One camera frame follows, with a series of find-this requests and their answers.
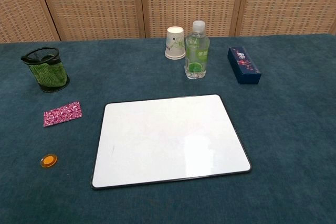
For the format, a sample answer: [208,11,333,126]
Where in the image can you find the white board black frame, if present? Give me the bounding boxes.
[91,93,252,190]

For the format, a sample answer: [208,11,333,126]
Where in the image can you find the pink patterned packet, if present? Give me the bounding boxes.
[43,100,83,128]

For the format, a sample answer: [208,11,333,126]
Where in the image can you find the small orange round object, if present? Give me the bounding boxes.
[40,154,58,168]

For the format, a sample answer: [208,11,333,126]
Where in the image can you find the clear green-label water bottle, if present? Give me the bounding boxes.
[184,20,211,80]

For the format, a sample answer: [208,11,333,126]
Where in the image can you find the black mesh pen holder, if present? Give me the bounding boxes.
[20,47,70,93]

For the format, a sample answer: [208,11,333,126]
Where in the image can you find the white paper cup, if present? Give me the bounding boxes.
[164,26,186,60]

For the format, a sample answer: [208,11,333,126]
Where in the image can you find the dark blue rectangular box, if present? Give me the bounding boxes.
[227,46,263,86]

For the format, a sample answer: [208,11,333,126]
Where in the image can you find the teal felt tablecloth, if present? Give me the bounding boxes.
[0,34,336,224]

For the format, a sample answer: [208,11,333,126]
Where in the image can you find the woven bamboo folding screen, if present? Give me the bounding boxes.
[0,0,336,44]

